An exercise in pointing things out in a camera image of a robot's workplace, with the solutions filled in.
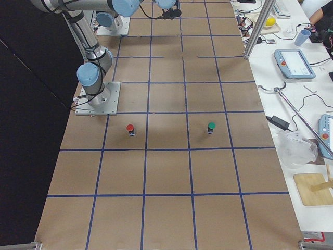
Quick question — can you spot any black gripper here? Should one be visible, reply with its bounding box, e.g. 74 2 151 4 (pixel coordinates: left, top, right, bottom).
161 8 182 19

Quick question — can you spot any white tray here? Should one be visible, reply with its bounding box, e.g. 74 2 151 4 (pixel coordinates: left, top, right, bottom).
245 13 281 35

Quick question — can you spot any yellow lemon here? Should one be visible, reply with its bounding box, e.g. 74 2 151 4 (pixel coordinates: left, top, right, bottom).
264 17 276 29

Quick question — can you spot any metal cane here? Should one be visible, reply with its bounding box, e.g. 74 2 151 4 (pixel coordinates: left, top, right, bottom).
258 81 332 156

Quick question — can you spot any teach pendant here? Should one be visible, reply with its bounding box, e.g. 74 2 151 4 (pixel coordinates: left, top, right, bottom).
318 114 332 160
274 49 316 79

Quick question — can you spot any blue plastic cup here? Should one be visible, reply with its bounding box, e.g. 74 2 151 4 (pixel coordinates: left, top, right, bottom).
294 29 312 46

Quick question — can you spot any black power adapter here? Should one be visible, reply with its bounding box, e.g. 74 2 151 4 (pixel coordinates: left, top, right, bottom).
269 116 290 131

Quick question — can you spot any clear plastic bag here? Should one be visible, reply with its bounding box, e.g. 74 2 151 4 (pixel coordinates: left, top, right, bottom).
277 131 318 169

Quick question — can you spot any wooden board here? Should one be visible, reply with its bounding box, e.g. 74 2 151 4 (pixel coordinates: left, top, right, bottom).
293 173 332 206

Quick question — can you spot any black braided cable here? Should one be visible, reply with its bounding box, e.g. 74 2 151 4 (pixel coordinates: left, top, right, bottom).
139 2 167 20

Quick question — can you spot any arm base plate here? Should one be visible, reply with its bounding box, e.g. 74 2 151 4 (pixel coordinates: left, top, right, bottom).
96 16 130 36
75 82 121 115

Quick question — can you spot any aluminium frame post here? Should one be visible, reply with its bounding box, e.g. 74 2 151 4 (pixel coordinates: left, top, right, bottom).
244 0 276 59

